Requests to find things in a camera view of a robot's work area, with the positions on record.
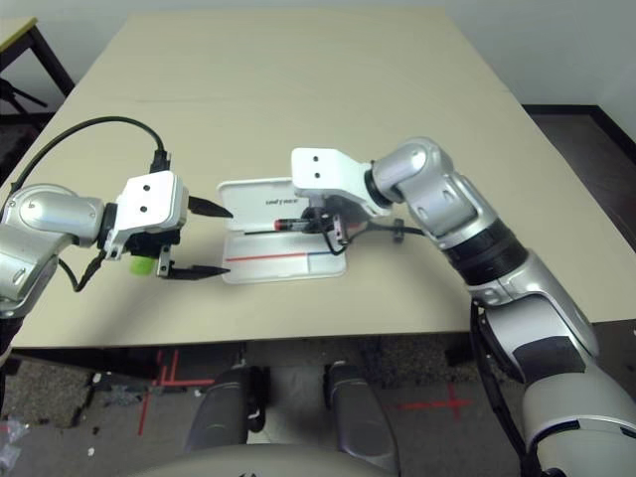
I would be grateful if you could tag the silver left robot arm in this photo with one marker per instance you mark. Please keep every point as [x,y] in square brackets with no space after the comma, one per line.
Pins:
[45,213]

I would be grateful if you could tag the grey robot torso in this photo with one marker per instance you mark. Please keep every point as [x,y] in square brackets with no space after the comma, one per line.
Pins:
[258,464]

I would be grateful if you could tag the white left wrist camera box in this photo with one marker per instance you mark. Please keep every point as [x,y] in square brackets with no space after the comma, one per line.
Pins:
[149,199]

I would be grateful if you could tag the white plastic pencil case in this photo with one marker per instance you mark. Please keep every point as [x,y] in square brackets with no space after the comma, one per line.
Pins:
[258,268]

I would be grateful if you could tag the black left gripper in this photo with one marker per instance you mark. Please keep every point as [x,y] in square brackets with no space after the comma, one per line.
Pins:
[149,243]

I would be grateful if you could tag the grey robot left leg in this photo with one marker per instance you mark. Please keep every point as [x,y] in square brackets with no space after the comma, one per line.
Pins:
[223,412]

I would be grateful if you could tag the black tripod stand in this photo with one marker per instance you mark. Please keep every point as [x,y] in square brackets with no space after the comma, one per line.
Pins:
[20,94]

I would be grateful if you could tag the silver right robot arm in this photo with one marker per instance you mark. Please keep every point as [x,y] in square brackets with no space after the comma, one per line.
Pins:
[447,199]

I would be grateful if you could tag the black marker with red cap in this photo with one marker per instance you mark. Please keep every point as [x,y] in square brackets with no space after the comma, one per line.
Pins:
[288,224]

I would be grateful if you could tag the green highlighter with clear cap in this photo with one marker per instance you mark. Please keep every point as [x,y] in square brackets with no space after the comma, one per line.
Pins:
[141,266]

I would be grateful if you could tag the beige side table black legs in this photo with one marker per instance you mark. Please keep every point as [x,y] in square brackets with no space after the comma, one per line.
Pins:
[10,35]

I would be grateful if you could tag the small black patterned eraser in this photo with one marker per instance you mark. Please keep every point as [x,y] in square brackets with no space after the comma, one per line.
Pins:
[398,233]

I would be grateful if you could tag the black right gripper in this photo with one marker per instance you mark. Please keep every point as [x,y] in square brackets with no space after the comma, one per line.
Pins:
[333,208]

